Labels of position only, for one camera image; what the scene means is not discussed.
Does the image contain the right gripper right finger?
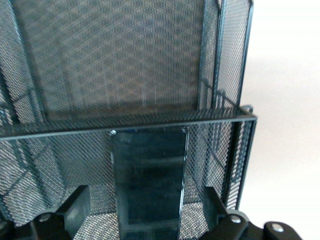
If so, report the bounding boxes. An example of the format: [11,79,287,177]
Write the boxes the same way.
[199,186,251,240]

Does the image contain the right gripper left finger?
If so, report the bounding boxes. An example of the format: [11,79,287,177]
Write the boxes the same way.
[29,184,91,240]

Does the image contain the long black smartphone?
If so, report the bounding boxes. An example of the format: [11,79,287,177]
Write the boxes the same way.
[109,126,189,240]

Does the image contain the black wire mesh tray organizer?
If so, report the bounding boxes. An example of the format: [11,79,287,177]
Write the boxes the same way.
[0,0,258,240]

